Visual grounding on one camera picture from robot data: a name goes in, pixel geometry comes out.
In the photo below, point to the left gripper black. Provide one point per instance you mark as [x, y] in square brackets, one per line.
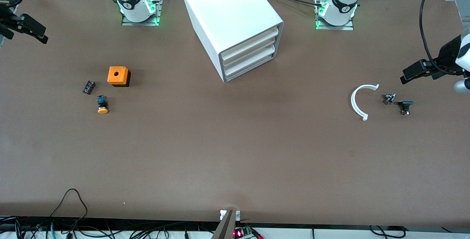
[446, 58]

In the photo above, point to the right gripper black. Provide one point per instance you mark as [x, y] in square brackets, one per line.
[8, 22]

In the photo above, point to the orange mushroom push button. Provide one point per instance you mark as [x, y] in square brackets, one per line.
[102, 109]

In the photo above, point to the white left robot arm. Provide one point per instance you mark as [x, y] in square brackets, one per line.
[343, 0]

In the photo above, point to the small black silver component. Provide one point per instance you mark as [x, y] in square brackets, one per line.
[389, 98]

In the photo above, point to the white curved plastic arc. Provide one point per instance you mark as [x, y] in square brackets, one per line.
[353, 103]

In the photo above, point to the small black printed component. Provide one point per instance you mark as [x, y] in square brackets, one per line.
[89, 87]

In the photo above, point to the orange box with hole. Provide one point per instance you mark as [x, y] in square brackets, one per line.
[123, 78]

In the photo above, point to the circuit board with red light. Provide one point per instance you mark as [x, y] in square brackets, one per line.
[242, 232]

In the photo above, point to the aluminium profile bar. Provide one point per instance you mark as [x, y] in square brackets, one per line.
[224, 228]

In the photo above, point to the black switch contact block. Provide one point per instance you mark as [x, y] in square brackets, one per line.
[405, 104]

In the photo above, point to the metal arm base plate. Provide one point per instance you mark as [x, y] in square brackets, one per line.
[158, 7]
[335, 27]

